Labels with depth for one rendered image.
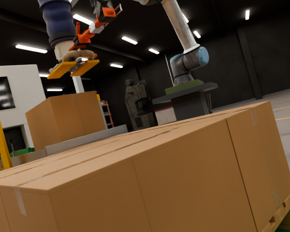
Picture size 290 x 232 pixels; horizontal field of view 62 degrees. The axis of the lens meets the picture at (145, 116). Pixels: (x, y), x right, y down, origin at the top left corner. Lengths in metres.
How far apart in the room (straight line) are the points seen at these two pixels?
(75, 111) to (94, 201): 1.52
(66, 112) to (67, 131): 0.15
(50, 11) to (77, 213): 1.71
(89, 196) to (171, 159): 0.23
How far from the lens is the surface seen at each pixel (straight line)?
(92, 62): 1.86
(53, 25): 1.98
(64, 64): 1.76
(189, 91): 1.96
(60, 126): 1.89
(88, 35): 1.67
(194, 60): 2.09
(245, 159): 0.92
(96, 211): 0.49
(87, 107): 2.02
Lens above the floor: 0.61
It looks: 1 degrees up
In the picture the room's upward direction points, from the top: 15 degrees counter-clockwise
